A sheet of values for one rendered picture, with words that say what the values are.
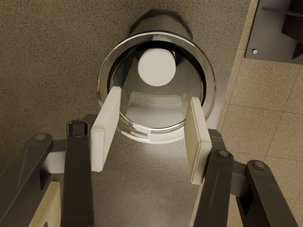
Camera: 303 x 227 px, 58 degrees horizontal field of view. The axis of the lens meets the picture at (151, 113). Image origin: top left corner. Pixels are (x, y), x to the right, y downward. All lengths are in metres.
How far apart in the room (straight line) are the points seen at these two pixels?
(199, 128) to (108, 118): 0.06
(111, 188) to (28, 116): 0.23
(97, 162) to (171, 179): 0.43
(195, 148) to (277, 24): 1.35
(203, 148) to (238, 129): 1.51
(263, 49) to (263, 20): 0.14
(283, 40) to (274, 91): 0.27
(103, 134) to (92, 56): 0.34
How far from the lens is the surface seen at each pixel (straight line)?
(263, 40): 1.49
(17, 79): 0.55
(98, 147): 0.16
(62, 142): 0.16
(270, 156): 1.82
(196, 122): 0.18
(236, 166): 0.16
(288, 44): 1.54
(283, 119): 1.71
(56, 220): 0.69
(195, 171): 0.17
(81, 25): 0.48
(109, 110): 0.18
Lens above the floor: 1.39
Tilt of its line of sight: 63 degrees down
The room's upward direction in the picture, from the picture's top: 174 degrees counter-clockwise
